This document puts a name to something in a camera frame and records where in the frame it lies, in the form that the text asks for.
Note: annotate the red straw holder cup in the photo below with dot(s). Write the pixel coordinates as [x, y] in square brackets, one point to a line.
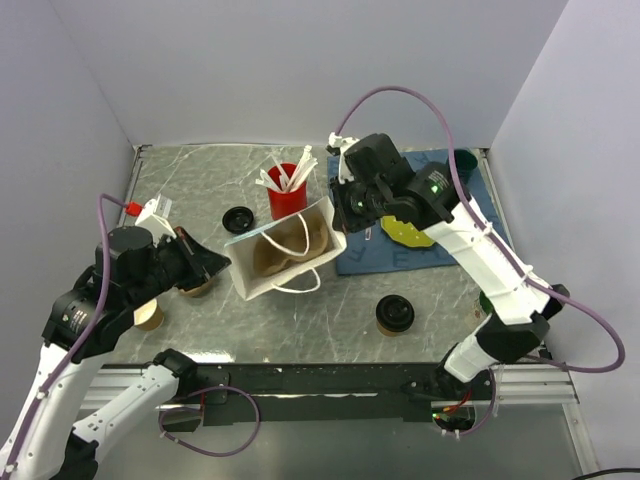
[284, 204]

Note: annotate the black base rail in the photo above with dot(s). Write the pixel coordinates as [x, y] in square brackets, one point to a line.
[234, 392]

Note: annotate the yellow dotted plate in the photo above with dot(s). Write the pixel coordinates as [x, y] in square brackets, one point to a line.
[405, 234]

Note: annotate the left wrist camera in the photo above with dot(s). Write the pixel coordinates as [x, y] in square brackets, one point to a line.
[153, 216]

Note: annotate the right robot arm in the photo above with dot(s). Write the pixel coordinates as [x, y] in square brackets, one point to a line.
[374, 180]

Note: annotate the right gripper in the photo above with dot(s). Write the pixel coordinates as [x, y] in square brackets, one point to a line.
[343, 218]

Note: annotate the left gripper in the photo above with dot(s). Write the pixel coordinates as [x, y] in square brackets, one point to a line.
[202, 262]

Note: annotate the cardboard cup carrier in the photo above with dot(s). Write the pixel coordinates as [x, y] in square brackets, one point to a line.
[197, 291]
[293, 243]

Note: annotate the dark green mug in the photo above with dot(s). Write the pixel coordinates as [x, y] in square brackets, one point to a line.
[466, 164]

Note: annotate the blue letter-print cloth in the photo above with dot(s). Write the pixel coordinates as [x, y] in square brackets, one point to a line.
[382, 255]

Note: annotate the light blue paper bag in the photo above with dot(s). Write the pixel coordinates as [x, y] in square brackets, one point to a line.
[299, 279]

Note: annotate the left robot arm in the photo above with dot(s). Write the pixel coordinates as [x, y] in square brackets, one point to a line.
[83, 329]

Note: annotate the white wrapped straws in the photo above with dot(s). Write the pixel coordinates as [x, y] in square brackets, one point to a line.
[288, 183]

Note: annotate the black cup lid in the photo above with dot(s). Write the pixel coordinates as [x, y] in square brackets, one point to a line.
[394, 310]
[238, 220]

